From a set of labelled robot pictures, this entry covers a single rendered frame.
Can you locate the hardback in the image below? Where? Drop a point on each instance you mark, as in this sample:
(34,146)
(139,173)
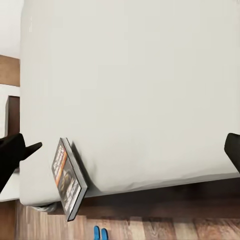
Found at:
(71,183)

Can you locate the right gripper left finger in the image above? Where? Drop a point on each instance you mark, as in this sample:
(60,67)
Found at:
(12,150)

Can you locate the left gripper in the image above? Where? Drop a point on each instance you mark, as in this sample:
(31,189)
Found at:
(31,149)

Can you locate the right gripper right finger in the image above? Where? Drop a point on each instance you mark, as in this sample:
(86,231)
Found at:
(232,149)

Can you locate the bench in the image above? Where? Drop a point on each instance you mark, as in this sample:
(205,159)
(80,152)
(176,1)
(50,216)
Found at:
(12,118)

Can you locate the bed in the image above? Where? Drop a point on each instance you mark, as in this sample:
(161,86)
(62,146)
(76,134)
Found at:
(146,93)

